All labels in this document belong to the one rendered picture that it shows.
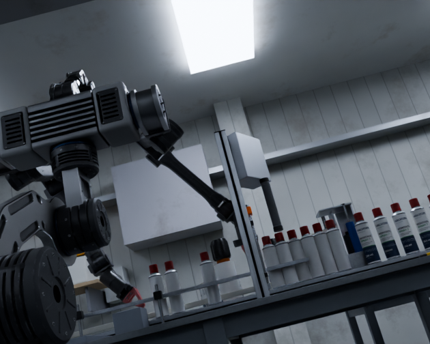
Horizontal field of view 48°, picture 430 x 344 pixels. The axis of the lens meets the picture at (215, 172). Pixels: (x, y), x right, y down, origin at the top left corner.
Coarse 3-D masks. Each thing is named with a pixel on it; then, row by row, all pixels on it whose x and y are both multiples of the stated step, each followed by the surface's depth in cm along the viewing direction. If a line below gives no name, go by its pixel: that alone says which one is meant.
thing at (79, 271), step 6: (78, 258) 445; (84, 258) 445; (78, 264) 443; (84, 264) 443; (72, 270) 442; (78, 270) 441; (84, 270) 441; (72, 276) 440; (78, 276) 440; (84, 276) 439; (90, 276) 447; (78, 282) 438; (84, 282) 438
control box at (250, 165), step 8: (232, 136) 186; (240, 136) 188; (248, 136) 193; (232, 144) 186; (240, 144) 185; (248, 144) 190; (256, 144) 195; (232, 152) 186; (240, 152) 183; (248, 152) 187; (256, 152) 192; (240, 160) 183; (248, 160) 185; (256, 160) 189; (264, 160) 195; (240, 168) 182; (248, 168) 183; (256, 168) 187; (264, 168) 192; (240, 176) 182; (248, 176) 180; (256, 176) 185; (264, 176) 189; (240, 184) 187; (248, 184) 189; (256, 184) 192
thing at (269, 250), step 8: (264, 240) 188; (264, 248) 187; (272, 248) 186; (264, 256) 187; (272, 256) 185; (272, 264) 184; (272, 272) 183; (280, 272) 183; (272, 280) 183; (280, 280) 182
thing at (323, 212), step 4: (344, 204) 196; (348, 204) 196; (328, 208) 196; (332, 208) 196; (336, 208) 197; (340, 208) 199; (320, 212) 197; (324, 212) 199; (328, 212) 201; (336, 212) 205; (316, 216) 205; (320, 216) 205
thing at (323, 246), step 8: (320, 224) 189; (320, 232) 187; (320, 240) 186; (320, 248) 185; (328, 248) 185; (320, 256) 185; (328, 256) 183; (328, 264) 182; (328, 272) 182; (336, 272) 182
